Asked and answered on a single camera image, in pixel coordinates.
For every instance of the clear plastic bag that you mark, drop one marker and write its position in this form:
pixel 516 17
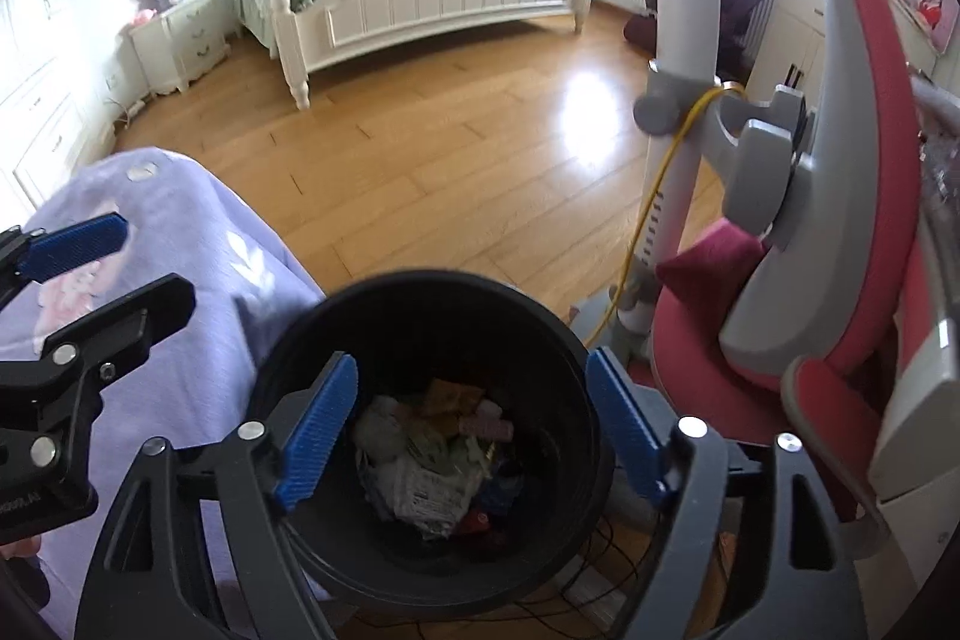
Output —
pixel 941 160

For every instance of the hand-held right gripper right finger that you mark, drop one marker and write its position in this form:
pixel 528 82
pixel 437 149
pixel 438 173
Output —
pixel 626 422

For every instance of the cream nightstand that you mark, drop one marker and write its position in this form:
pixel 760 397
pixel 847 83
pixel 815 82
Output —
pixel 184 40

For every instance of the pink roll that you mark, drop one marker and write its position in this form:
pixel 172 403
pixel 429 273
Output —
pixel 486 424

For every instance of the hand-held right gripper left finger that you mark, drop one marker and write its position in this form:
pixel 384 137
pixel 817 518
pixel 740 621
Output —
pixel 319 430

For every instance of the white wardrobe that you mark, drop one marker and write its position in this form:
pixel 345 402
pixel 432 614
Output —
pixel 37 108

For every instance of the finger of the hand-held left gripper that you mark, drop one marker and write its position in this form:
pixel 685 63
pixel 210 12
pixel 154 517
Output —
pixel 71 246
pixel 127 321

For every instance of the person's left hand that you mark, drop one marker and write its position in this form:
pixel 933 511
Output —
pixel 19 548

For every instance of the purple printed tablecloth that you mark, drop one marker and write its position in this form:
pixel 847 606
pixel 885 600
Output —
pixel 195 280

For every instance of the white fluffy ball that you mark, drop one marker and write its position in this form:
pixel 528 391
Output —
pixel 379 430

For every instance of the grey power strip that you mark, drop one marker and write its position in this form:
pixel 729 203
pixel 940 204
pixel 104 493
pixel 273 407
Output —
pixel 596 599

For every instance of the small pink plush toy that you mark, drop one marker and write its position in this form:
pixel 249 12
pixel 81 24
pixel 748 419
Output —
pixel 144 16

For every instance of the cream dresser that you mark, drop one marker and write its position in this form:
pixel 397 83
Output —
pixel 791 33

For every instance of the white power strip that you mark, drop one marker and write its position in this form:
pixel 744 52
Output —
pixel 129 109

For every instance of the pink ergonomic chair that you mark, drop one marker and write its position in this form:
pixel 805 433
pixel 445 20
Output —
pixel 862 123

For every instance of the dark red cushion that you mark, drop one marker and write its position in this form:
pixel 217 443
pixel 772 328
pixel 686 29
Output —
pixel 705 269

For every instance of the black trash bin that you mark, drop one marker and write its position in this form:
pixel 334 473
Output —
pixel 450 325

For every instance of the printed picture board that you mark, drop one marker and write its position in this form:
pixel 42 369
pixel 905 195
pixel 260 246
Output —
pixel 919 3

